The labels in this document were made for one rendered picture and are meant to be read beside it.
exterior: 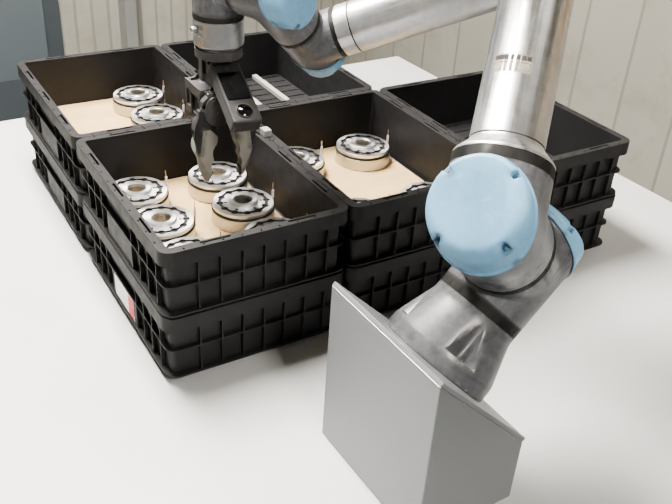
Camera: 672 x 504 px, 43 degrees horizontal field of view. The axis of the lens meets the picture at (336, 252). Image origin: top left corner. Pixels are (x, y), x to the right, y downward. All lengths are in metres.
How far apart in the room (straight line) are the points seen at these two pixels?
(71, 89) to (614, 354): 1.19
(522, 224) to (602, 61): 2.36
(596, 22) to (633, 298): 1.75
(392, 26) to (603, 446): 0.66
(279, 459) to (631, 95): 2.25
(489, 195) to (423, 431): 0.28
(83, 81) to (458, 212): 1.15
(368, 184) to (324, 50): 0.36
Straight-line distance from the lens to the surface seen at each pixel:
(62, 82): 1.87
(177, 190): 1.52
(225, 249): 1.18
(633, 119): 3.15
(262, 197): 1.42
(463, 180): 0.90
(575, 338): 1.47
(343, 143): 1.63
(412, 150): 1.61
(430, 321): 1.01
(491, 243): 0.87
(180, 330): 1.23
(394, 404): 1.01
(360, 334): 1.03
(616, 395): 1.38
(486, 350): 1.02
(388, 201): 1.29
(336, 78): 1.81
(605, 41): 3.20
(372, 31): 1.25
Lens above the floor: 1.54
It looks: 32 degrees down
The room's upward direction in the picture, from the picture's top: 4 degrees clockwise
